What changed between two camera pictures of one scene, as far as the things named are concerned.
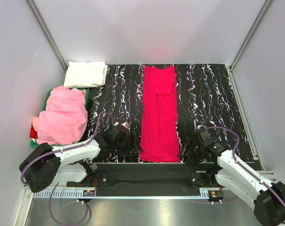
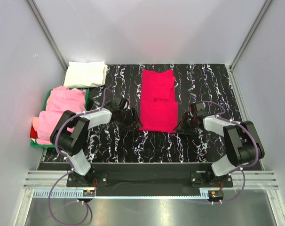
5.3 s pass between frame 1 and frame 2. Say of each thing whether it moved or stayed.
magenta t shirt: moved
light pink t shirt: stayed
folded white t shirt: stayed
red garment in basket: stayed
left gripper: moved
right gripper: moved
